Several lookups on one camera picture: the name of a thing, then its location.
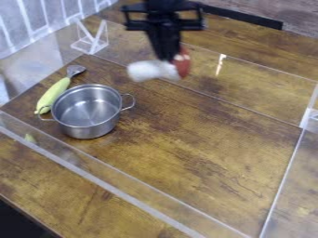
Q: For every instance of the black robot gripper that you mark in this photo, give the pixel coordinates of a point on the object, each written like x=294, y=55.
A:
x=155, y=13

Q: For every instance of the red and white plush mushroom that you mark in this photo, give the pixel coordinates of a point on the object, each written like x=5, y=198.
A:
x=151, y=69

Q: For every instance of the silver metal pot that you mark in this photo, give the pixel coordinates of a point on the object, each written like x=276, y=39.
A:
x=87, y=110

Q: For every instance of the black bar on table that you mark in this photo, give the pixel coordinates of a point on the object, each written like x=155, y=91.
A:
x=231, y=14

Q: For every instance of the clear acrylic triangular stand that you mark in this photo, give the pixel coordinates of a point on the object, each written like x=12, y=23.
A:
x=88, y=43

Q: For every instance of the yellow handled metal spatula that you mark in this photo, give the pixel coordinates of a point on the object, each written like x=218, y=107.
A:
x=56, y=89

